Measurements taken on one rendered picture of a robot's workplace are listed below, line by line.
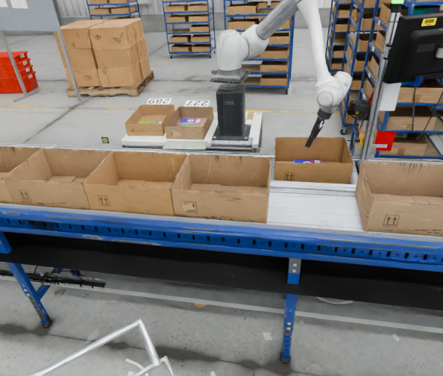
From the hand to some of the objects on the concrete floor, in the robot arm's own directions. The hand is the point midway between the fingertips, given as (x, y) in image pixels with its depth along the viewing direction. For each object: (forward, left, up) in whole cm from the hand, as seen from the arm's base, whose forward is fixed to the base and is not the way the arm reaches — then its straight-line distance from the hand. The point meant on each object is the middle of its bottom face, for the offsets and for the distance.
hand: (309, 141), depth 196 cm
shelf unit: (-252, +36, -99) cm, 273 cm away
